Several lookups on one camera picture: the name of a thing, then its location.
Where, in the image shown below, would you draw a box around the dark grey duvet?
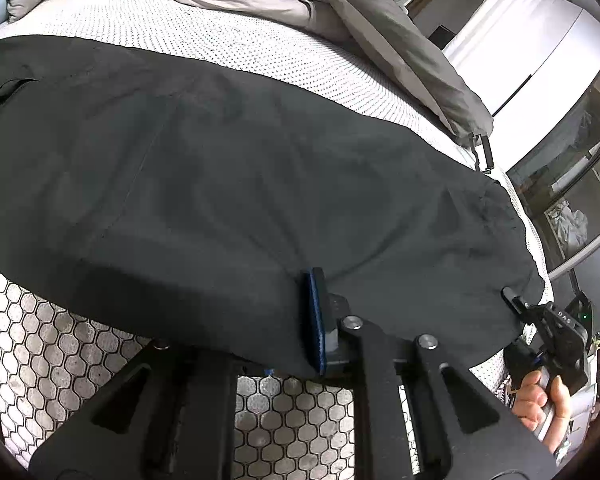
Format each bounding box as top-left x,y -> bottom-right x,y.
327,0 -> 493,146

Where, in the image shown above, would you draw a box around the white honeycomb mattress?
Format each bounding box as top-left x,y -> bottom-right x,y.
0,0 -> 553,479

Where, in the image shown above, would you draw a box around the black pants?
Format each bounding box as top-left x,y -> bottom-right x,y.
0,36 -> 545,378

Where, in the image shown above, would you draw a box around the black rectangular strap buckle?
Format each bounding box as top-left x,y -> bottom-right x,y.
469,134 -> 494,174

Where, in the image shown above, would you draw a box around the glass door wardrobe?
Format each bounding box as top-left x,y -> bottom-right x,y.
507,71 -> 600,271

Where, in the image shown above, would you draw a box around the person's right hand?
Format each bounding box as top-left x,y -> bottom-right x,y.
512,370 -> 572,454

